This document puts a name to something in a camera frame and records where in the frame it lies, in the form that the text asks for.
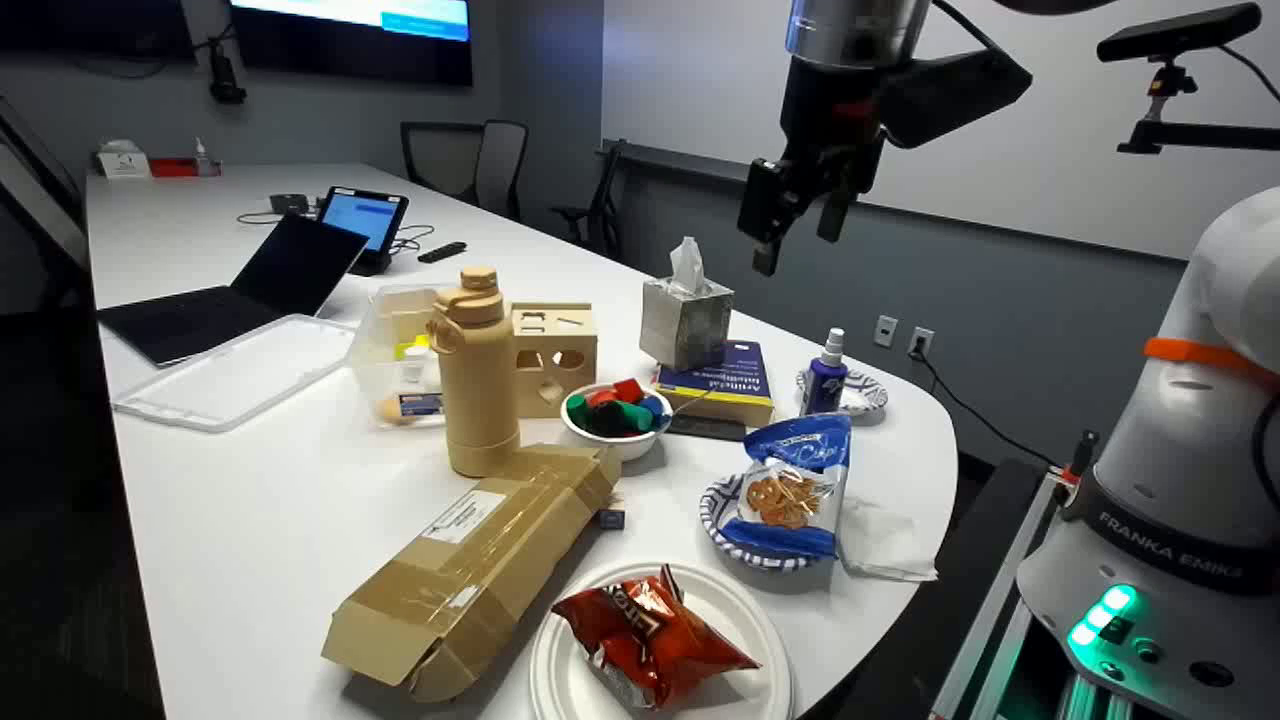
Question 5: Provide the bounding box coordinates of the white paper napkin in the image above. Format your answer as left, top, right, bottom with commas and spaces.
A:
841, 501, 935, 582

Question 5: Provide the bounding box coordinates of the long cardboard box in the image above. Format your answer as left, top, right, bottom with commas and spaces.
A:
318, 445, 621, 702

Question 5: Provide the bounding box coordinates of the camera on stand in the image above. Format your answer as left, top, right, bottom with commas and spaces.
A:
1095, 2, 1280, 156

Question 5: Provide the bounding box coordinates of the blue patterned plate with snack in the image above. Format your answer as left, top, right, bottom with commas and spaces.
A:
701, 467, 841, 570

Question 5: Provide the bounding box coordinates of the red chip bag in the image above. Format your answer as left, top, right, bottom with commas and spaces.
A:
550, 565, 751, 709

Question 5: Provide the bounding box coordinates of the white bowl with blocks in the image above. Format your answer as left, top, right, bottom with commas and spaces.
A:
560, 379, 672, 462

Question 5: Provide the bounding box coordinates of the tan water bottle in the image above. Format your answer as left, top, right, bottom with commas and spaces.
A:
428, 269, 519, 479

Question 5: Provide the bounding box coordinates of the white tissue box far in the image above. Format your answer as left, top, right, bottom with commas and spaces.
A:
97, 141, 150, 179

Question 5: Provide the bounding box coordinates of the wooden shape sorter box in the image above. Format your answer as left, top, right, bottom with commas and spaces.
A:
513, 302, 594, 419

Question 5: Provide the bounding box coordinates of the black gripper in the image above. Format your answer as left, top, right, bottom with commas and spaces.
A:
736, 59, 885, 277

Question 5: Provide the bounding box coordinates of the white paper plate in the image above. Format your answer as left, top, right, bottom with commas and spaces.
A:
528, 565, 792, 720

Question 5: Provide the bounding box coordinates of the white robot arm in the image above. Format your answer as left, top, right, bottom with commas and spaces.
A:
741, 0, 1280, 720

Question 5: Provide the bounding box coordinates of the grey tissue box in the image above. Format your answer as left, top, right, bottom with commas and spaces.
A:
639, 235, 736, 368

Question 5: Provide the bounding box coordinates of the black tablet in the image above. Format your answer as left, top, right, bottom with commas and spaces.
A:
318, 182, 406, 277

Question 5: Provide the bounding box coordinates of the black remote control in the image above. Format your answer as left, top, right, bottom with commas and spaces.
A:
415, 240, 466, 264

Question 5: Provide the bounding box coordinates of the blue spray bottle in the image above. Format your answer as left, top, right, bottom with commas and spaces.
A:
802, 328, 847, 410

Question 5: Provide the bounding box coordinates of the clear plastic container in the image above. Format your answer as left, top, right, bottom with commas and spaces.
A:
348, 285, 445, 428

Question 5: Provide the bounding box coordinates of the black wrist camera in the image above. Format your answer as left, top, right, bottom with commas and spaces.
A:
877, 51, 1032, 147

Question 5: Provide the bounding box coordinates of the red object far table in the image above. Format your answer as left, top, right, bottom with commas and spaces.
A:
149, 137, 218, 179

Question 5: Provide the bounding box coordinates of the blue thick book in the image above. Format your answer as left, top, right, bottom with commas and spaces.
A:
658, 340, 770, 428

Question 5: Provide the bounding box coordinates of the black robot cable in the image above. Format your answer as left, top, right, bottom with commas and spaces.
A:
910, 337, 1070, 473

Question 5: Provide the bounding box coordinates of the wall monitor screen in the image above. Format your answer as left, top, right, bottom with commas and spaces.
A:
229, 0, 472, 88

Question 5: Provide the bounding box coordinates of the black office chair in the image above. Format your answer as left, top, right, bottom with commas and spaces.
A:
401, 120, 528, 218

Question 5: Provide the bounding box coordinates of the blue cookie bag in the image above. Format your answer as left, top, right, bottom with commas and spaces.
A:
707, 410, 851, 570

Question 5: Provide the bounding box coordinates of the black laptop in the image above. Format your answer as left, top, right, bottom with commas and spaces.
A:
98, 217, 365, 363

